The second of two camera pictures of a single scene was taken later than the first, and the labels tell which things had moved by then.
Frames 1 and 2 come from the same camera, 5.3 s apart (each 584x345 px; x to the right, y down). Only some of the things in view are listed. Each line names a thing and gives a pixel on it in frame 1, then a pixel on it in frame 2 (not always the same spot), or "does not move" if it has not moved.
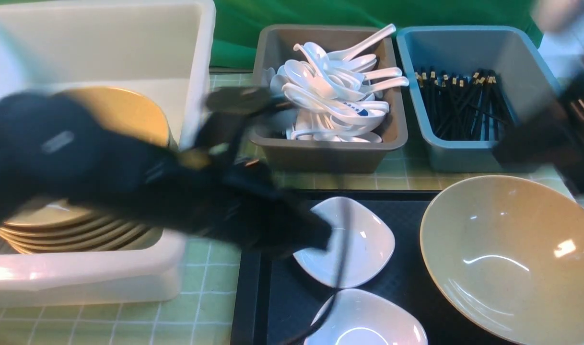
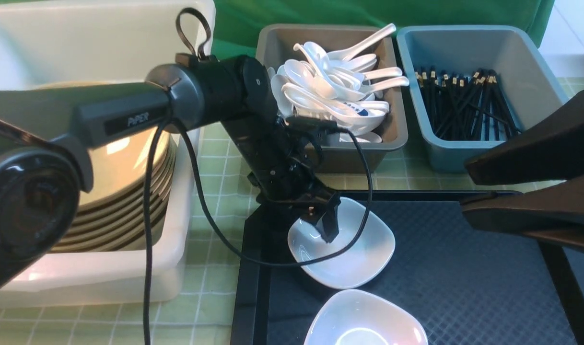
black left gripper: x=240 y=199 -> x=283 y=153
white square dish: x=361 y=241 does not move
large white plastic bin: x=161 y=50 does not move
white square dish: x=355 y=316 does not move
